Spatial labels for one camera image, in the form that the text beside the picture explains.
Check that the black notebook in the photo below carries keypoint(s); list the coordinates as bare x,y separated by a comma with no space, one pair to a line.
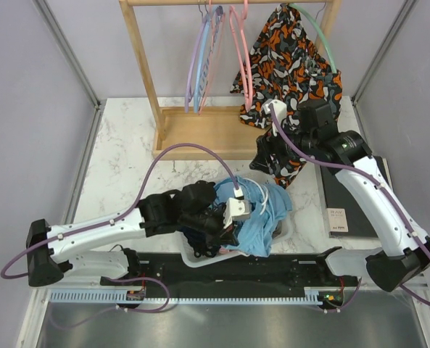
344,217

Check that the blue hanger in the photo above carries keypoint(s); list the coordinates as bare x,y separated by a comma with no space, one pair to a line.
210,30

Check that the white laundry basket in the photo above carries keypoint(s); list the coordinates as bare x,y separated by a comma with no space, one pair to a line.
282,233

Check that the thick pink hanger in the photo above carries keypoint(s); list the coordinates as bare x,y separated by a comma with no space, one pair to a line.
236,22

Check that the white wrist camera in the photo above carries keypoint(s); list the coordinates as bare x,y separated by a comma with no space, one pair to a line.
235,210
277,108

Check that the orange camouflage shorts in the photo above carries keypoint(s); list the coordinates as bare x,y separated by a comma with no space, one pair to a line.
286,66

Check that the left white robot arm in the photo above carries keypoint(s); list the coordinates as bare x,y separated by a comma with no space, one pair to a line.
51,247

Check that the blue cable duct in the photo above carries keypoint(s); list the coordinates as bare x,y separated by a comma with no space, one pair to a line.
125,297

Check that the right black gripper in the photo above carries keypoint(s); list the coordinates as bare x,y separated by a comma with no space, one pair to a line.
267,144

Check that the light blue shorts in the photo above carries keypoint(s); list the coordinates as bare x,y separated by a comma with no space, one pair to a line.
270,205

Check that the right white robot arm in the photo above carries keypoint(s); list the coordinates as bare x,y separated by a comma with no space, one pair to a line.
315,137

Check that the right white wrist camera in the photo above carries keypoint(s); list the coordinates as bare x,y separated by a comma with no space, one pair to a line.
277,108

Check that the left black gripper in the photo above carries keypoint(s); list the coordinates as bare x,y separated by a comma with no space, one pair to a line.
230,239

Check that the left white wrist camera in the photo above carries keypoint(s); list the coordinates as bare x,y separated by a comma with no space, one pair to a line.
235,210

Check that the navy blue garment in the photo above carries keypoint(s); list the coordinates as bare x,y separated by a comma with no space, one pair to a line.
201,198

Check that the purple hanger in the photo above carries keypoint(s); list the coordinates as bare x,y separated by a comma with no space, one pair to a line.
195,55

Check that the thin pink hanger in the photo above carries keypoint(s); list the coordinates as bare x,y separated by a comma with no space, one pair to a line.
214,54

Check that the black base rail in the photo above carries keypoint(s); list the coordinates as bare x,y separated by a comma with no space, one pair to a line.
279,275

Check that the wooden clothes rack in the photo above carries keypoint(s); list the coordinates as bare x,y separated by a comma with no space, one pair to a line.
217,127

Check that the green hanger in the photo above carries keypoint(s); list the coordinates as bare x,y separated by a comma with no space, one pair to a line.
320,34

